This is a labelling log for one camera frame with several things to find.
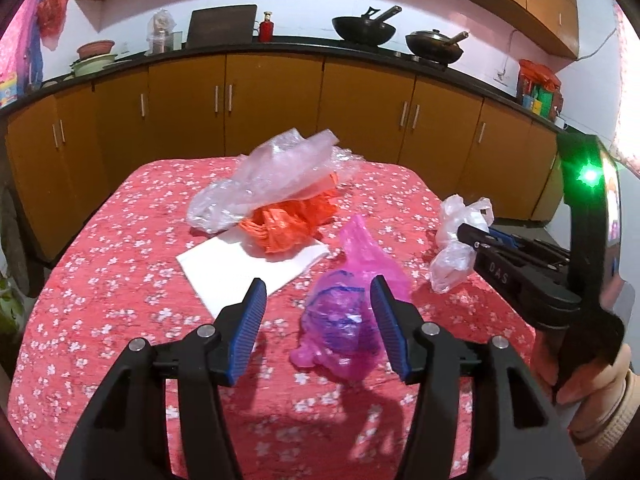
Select red plastic bag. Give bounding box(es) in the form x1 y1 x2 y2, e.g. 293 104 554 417
239 172 338 255
37 0 70 51

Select black countertop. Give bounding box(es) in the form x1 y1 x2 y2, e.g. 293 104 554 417
1 36 572 133

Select colourful carton box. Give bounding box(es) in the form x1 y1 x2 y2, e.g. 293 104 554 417
0 72 17 108

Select white paper sheet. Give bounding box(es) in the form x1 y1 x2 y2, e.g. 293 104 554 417
177 226 329 316

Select bagged jars on counter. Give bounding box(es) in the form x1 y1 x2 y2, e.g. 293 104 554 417
146 9 176 55

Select hanging red plastic bag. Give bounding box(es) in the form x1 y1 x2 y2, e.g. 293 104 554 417
37 0 70 51

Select black wok left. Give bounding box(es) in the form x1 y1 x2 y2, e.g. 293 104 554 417
332 6 402 48

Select lower wooden cabinets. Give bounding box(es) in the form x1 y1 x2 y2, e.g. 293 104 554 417
2 53 562 261

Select pink plastic bag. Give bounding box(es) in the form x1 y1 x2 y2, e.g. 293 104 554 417
290 214 411 382

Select pink blue hanging cloth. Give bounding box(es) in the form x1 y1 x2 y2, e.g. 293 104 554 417
1 0 43 102

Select white plastic bag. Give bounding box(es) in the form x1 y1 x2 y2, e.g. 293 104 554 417
430 194 495 294

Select translucent pinkish plastic bag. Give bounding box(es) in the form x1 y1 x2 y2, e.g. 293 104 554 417
186 128 364 234

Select green basin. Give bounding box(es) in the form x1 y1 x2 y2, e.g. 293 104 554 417
70 53 117 77

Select red floral tablecloth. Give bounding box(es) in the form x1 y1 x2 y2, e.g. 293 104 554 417
8 158 534 479

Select wall power socket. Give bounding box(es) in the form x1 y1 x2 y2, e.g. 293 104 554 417
495 72 509 87

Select black wok with lid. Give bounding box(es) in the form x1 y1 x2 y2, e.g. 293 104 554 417
406 29 470 65

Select floral window curtain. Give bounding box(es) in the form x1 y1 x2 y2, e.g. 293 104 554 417
612 3 640 176

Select dark cutting board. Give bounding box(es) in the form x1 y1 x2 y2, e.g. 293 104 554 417
186 4 257 49

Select green box on counter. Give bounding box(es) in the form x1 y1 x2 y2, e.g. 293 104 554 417
530 84 554 118

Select red-brown basin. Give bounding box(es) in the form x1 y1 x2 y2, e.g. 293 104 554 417
77 40 115 60

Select person's right hand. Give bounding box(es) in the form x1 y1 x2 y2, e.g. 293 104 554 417
530 276 636 428

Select red bag on counter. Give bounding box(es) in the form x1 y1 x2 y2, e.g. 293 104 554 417
518 58 562 92

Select red bottle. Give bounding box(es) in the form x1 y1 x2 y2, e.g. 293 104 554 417
258 11 274 42

